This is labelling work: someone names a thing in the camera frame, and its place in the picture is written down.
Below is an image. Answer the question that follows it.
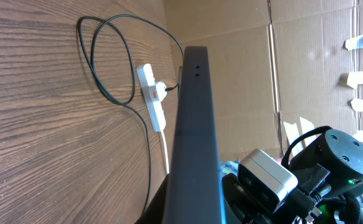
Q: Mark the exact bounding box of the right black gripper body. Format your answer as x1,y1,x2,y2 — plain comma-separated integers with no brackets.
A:
222,164,331,223

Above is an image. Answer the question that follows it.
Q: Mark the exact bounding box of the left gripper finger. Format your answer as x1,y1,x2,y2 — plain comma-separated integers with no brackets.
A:
135,174,169,224

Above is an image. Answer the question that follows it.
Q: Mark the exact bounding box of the Samsung Galaxy smartphone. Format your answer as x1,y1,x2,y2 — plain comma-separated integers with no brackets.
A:
163,46,226,224

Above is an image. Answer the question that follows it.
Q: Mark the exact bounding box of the white charger adapter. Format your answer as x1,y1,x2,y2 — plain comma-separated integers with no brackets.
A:
148,82,167,102

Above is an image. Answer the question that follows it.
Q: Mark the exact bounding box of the white power strip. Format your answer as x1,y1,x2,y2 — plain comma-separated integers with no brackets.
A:
136,63,167,132

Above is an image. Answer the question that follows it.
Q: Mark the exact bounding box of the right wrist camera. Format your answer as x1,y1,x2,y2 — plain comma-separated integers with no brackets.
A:
237,149,298,213

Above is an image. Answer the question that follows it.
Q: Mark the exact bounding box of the white power strip cord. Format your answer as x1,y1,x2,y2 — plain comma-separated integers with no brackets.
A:
159,130,171,175

